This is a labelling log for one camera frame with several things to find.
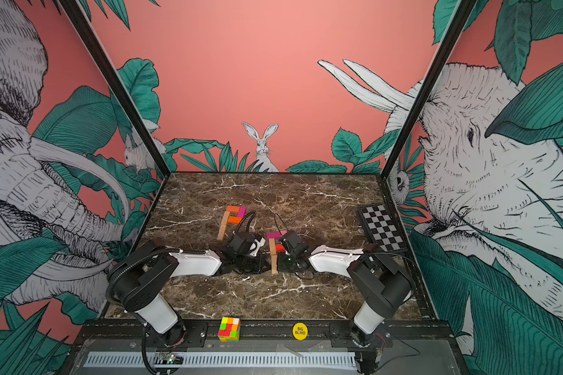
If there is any black white checkerboard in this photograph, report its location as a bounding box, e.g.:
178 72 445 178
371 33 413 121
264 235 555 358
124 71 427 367
356 202 408 254

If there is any white ventilation grille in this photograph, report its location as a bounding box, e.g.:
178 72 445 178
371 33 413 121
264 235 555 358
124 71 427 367
83 352 357 370

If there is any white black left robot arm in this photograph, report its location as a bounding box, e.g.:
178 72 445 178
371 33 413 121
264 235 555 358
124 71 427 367
106 211 270 348

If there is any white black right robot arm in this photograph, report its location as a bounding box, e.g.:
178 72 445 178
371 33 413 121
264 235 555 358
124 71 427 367
277 231 415 349

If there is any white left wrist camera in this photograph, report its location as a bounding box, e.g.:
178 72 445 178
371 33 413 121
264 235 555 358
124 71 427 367
249 237 266 257

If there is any black front rail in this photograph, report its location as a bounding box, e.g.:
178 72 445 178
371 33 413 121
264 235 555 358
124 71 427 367
74 319 458 350

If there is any natural wood block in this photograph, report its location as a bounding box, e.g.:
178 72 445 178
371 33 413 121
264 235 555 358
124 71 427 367
217 224 227 241
271 256 278 275
221 211 231 227
268 238 277 259

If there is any colourful puzzle cube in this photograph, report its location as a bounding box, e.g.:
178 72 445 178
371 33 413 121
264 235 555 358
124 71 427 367
217 317 241 342

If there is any magenta block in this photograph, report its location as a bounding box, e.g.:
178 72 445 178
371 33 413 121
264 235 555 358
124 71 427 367
237 206 247 219
266 231 283 240

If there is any yellow big blind chip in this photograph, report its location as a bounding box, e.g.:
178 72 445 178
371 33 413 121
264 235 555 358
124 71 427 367
292 322 309 341

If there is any small circuit board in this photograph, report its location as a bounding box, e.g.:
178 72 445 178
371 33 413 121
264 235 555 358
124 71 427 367
155 352 185 367

